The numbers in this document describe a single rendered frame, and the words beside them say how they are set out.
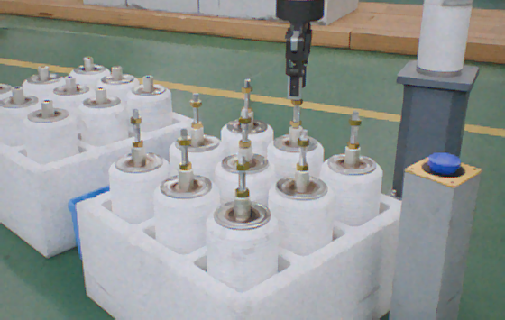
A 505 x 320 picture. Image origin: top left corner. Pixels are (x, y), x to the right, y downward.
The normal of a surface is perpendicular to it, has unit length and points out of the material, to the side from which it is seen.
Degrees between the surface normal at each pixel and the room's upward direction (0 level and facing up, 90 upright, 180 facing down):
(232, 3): 90
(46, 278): 0
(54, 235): 90
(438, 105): 90
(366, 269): 90
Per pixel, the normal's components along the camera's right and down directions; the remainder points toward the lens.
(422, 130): -0.43, 0.34
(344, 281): 0.69, 0.28
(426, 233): -0.72, 0.26
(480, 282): 0.00, -0.92
